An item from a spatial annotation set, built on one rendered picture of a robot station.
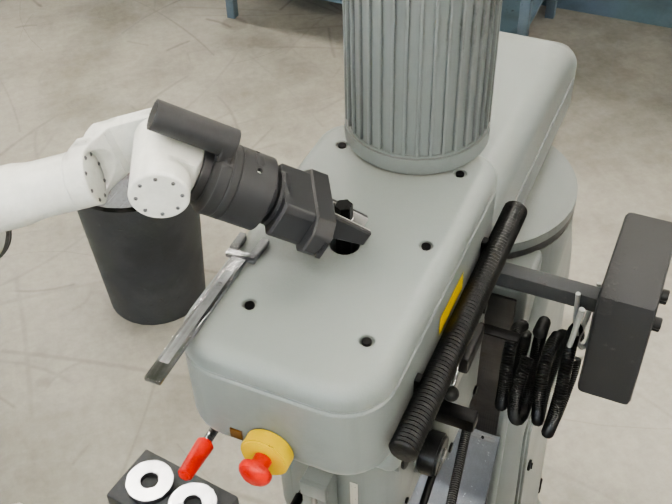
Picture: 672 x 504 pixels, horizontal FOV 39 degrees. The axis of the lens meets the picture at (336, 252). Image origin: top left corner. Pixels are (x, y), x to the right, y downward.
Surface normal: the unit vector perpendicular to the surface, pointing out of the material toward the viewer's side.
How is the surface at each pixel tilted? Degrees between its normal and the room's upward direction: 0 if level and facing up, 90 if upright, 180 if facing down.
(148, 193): 93
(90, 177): 77
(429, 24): 90
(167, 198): 93
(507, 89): 0
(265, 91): 0
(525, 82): 0
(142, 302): 94
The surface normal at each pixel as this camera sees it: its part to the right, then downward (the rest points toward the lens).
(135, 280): -0.08, 0.72
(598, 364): -0.40, 0.63
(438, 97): 0.22, 0.66
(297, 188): 0.48, -0.68
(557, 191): -0.03, -0.73
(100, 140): 0.74, 0.35
